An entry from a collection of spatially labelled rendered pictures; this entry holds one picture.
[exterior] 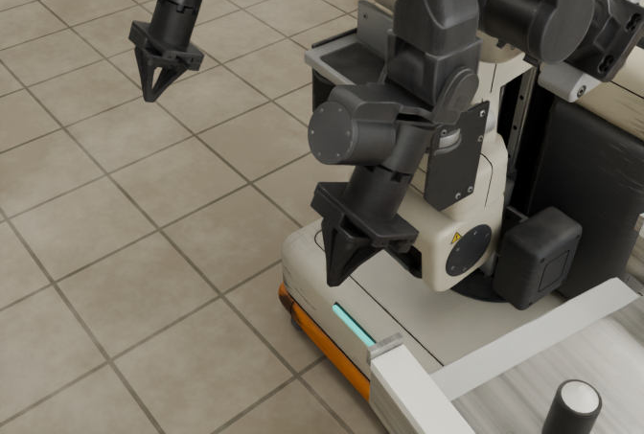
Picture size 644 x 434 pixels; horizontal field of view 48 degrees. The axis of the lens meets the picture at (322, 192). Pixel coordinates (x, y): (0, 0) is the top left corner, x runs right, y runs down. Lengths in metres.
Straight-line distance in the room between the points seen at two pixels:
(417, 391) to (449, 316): 0.86
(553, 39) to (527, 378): 0.32
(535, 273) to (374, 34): 0.47
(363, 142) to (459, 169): 0.38
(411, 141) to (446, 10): 0.13
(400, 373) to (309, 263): 0.95
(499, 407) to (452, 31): 0.31
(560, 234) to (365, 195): 0.58
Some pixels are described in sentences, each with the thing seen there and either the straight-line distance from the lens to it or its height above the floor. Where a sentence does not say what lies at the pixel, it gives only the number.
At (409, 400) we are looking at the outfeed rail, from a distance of 0.53.
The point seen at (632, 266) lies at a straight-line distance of 0.74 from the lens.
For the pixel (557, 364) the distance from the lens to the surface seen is 0.65.
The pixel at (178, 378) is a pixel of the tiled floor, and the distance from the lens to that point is 1.65.
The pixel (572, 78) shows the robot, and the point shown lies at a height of 0.91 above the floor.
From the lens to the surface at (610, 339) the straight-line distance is 0.68.
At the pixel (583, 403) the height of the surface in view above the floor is 0.90.
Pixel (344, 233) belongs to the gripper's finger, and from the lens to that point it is 0.71.
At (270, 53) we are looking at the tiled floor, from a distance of 2.67.
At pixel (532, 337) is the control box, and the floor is 0.84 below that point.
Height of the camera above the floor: 1.35
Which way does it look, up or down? 41 degrees down
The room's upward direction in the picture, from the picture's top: straight up
